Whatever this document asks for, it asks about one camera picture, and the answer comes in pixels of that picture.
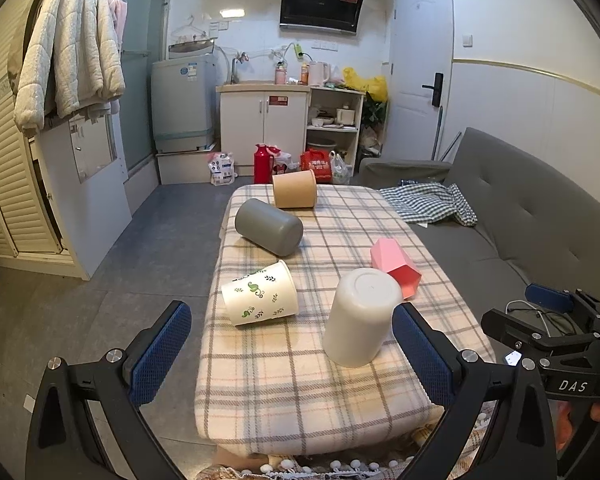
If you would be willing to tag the white plastic bag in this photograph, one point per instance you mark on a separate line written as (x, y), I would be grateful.
(341, 170)

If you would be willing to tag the white door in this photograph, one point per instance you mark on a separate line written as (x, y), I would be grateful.
(417, 60)

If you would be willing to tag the glass sliding door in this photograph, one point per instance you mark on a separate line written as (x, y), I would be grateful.
(142, 60)

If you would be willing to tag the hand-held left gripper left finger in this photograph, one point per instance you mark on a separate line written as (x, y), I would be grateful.
(161, 357)

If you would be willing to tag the yellow plastic bag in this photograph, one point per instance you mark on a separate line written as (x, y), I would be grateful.
(367, 82)

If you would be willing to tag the louvered wardrobe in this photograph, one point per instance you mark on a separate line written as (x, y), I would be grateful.
(10, 160)

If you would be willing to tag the leaf print paper cup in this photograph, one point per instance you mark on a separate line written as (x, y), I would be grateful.
(260, 295)

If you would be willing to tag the red gift bag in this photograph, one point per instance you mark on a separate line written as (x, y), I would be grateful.
(317, 166)

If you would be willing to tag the fringed rug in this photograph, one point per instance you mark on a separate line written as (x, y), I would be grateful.
(310, 467)

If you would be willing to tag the pink garment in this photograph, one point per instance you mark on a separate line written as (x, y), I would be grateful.
(119, 17)

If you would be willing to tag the pink hexagonal cup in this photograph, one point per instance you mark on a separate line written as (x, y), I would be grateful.
(392, 262)

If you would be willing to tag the white plastic cup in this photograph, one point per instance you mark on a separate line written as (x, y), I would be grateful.
(360, 315)

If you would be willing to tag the white open shelf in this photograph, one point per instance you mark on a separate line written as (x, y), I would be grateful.
(336, 132)

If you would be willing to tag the plaid blanket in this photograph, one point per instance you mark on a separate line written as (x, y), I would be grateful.
(290, 385)

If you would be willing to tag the green checked cloth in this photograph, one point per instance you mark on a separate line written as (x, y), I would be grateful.
(425, 202)

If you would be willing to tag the grey plastic cup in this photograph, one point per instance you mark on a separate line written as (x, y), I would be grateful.
(267, 225)

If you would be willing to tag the white sink cabinet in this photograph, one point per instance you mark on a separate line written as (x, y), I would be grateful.
(262, 120)

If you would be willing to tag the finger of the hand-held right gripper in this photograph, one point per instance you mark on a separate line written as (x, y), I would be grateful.
(520, 332)
(550, 296)

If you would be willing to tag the washing machine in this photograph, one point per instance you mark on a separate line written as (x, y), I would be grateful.
(182, 102)

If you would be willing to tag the cartoon print bag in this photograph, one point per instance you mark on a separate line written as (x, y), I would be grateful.
(285, 161)

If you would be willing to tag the pink water bottle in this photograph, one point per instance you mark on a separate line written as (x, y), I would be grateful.
(280, 75)

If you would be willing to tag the red thermos flask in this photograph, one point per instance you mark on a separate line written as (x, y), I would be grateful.
(262, 165)

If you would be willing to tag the white puffer jacket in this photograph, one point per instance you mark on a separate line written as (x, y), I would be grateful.
(67, 45)

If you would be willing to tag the black range hood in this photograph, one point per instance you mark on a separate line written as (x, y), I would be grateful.
(322, 5)

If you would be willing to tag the metal faucet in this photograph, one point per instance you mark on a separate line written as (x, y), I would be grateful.
(236, 67)

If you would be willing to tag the white electric kettle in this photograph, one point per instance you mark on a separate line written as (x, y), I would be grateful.
(319, 74)

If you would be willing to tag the orange bottle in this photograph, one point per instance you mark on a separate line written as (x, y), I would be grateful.
(304, 75)

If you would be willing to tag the white detergent pouch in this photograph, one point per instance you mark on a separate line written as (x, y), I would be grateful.
(222, 169)

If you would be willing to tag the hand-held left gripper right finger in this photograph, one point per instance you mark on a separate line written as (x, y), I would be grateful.
(422, 360)

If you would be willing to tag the grey sofa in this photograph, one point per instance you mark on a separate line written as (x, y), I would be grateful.
(520, 210)

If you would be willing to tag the brown paper cup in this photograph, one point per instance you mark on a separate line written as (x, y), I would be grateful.
(294, 190)

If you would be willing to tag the white washer platform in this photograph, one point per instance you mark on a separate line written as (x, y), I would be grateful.
(185, 166)

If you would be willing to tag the wall light switch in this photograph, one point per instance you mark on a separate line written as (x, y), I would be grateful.
(467, 39)

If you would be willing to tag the green power strip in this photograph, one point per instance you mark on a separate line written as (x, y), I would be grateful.
(297, 50)

